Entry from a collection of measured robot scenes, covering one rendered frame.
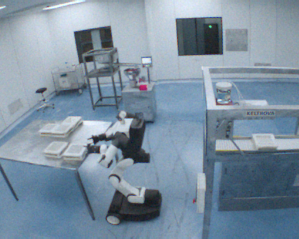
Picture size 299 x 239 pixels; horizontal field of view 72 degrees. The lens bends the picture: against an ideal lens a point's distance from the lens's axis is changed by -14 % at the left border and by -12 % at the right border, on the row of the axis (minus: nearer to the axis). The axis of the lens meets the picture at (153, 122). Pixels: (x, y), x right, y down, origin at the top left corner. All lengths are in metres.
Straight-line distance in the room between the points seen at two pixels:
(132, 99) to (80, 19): 3.99
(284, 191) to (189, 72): 5.37
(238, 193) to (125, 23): 6.03
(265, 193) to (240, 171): 0.49
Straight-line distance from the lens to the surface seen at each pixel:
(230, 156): 2.49
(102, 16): 7.76
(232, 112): 1.47
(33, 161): 3.02
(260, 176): 2.80
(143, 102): 4.93
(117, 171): 2.74
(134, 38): 7.52
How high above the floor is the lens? 2.36
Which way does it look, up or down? 27 degrees down
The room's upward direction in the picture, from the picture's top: 6 degrees counter-clockwise
